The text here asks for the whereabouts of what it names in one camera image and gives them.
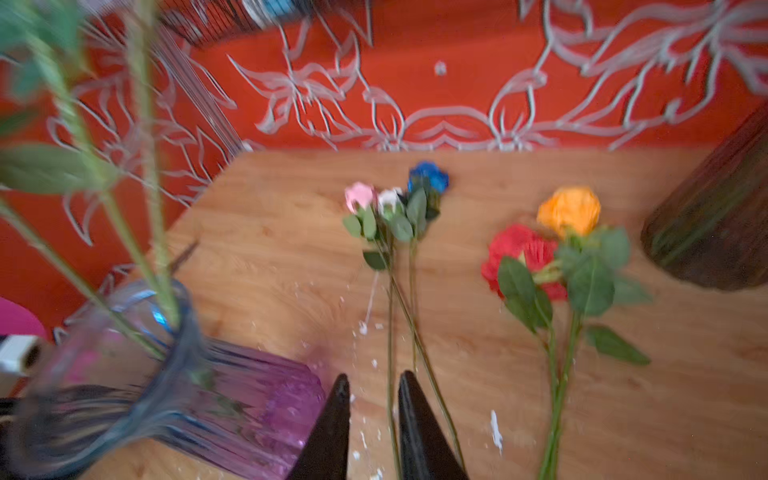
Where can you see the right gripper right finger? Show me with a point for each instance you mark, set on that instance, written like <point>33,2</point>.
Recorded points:
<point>424,450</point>

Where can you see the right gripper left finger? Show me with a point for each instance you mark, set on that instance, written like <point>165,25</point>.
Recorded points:
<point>325,454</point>

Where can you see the purple glass vase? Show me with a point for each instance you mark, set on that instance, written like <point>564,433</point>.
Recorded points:
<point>124,374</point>

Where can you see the large red rose stem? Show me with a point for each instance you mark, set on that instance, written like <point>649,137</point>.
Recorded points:
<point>522,270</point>

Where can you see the orange yellow rose stem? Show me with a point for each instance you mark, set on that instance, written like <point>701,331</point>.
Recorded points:
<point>587,262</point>

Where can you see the brown glass vase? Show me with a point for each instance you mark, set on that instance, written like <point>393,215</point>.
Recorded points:
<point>712,229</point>

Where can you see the pale blue flower stem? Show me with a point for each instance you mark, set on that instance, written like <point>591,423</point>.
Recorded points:
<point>49,33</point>

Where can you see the red rosebud stem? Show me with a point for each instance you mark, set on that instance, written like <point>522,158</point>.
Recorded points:
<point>63,267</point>

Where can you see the pink mottled flower stem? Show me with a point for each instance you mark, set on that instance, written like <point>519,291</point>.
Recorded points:
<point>140,26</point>

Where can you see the small pink rose stem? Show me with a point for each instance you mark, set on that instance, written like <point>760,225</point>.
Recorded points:
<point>362,202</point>

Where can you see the pink plastic cup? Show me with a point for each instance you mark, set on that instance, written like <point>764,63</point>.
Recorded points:
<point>17,320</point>

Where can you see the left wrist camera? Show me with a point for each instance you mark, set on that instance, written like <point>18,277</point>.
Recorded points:
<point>19,354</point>

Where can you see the black wire basket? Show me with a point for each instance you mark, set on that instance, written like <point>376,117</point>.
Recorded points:
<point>207,23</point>

